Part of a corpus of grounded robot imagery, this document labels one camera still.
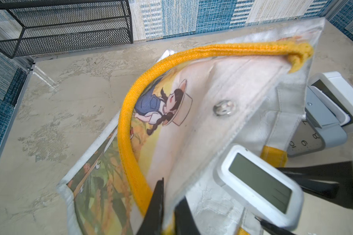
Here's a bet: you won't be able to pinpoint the black wire mesh shelf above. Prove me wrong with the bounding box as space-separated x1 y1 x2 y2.
0 1 133 59

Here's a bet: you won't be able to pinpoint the white digital timer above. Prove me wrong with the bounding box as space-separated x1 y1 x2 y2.
213 144 304 230

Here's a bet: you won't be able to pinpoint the white canvas bag yellow handles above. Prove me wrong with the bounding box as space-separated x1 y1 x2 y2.
57 18 325 235

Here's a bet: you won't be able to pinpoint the grey square device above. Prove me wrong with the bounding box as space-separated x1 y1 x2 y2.
287 86 348 157

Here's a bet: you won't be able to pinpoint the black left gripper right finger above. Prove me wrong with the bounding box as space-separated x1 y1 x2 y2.
174 197 200 235

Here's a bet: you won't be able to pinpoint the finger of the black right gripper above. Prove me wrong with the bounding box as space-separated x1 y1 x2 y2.
255 217 295 235
277 162 353 210

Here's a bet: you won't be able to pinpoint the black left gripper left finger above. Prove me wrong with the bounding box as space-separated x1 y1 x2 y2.
137 178 164 235

